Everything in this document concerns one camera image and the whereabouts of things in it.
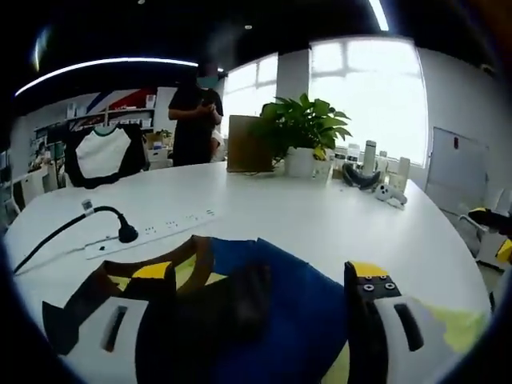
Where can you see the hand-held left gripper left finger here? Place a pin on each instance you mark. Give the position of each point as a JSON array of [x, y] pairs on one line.
[[100, 332]]

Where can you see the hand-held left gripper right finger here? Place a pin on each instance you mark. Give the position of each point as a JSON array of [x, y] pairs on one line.
[[392, 344]]

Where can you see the yellow blue colour-block garment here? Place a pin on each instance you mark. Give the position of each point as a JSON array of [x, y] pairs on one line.
[[304, 296]]

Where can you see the white office chair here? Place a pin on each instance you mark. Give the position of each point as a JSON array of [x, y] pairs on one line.
[[484, 248]]

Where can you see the grey door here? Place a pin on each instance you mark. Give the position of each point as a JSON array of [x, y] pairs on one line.
[[456, 168]]

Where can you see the pale plastic bottle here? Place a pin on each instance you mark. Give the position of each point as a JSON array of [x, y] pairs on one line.
[[404, 174]]

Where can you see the white handheld controller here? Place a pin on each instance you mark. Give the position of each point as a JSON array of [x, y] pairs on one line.
[[386, 194]]

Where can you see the white power strip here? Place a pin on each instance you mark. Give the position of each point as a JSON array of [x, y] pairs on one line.
[[180, 224]]

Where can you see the tall white bottle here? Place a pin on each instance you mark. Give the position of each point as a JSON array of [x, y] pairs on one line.
[[369, 160]]

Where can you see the dark grey headset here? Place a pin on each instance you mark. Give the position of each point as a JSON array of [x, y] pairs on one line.
[[360, 182]]

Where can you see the black white raglan shirt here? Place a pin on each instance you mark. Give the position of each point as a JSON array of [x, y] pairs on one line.
[[102, 156]]

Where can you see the white round plant pot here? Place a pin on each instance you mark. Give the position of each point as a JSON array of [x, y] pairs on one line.
[[300, 164]]

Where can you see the green leafy plant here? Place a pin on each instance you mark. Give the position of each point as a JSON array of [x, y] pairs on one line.
[[304, 120]]

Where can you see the curved ceiling light strip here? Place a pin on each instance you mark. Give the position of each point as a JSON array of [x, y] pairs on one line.
[[100, 63]]

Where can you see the wall shelf with white boxes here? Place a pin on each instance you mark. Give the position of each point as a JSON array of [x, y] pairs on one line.
[[128, 120]]

